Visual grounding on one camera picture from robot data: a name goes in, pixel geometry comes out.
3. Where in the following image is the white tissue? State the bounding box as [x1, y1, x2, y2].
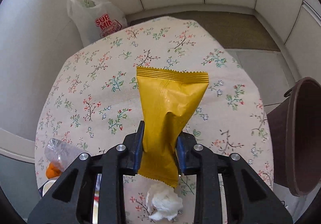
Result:
[146, 182, 183, 221]

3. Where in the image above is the brown trash bin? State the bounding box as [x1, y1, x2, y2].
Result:
[267, 77, 320, 196]

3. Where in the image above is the yellow snack wrapper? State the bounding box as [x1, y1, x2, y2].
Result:
[137, 67, 209, 188]

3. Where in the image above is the red instant noodle cup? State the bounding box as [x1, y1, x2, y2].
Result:
[39, 178, 57, 197]

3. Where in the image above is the brown floor mat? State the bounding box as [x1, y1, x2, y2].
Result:
[129, 11, 281, 52]

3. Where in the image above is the orange peel piece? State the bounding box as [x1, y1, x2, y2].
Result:
[46, 162, 62, 179]

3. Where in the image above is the floral tablecloth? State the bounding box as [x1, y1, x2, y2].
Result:
[34, 16, 275, 224]

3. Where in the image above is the white plastic shopping bag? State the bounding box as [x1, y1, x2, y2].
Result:
[66, 0, 127, 47]

